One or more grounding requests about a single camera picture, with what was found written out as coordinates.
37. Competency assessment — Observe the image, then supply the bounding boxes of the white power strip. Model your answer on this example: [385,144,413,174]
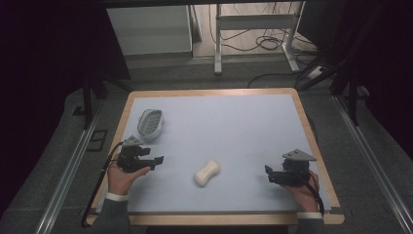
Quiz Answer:
[306,65,327,81]

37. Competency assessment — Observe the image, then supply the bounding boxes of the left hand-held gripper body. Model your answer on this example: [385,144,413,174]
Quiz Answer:
[116,135,152,174]

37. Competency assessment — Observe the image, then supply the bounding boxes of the black metal stand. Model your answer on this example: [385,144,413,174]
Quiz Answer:
[73,72,132,131]
[295,3,388,127]

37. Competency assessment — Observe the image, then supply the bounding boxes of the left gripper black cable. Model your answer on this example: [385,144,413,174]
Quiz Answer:
[80,141,126,228]

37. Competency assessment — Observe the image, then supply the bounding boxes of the light blue table mat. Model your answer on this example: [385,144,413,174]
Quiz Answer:
[95,94,332,214]

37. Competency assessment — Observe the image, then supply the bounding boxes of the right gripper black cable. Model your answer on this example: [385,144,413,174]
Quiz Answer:
[291,169,325,218]

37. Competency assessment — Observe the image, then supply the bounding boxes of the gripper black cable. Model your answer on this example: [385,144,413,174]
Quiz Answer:
[291,169,325,218]
[80,141,126,228]

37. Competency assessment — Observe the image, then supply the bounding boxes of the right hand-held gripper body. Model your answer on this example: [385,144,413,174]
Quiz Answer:
[271,148,318,187]

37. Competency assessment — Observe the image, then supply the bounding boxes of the white cabinet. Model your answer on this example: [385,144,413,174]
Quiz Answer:
[106,4,194,57]

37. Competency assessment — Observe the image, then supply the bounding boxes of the person's left hand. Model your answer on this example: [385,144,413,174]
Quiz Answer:
[107,153,152,197]

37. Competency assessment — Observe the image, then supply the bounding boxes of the white soap bar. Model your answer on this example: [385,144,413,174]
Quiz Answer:
[193,159,222,188]

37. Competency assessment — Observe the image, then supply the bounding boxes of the grey soap dish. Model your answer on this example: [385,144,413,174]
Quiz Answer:
[136,108,165,140]

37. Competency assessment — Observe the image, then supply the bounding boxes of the black floor cables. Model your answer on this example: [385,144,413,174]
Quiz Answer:
[208,2,318,58]

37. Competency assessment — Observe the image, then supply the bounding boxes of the white metal desk frame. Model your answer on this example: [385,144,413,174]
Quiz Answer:
[213,0,306,76]

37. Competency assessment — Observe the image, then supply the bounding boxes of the person's right hand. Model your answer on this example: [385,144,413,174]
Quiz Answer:
[280,170,320,215]

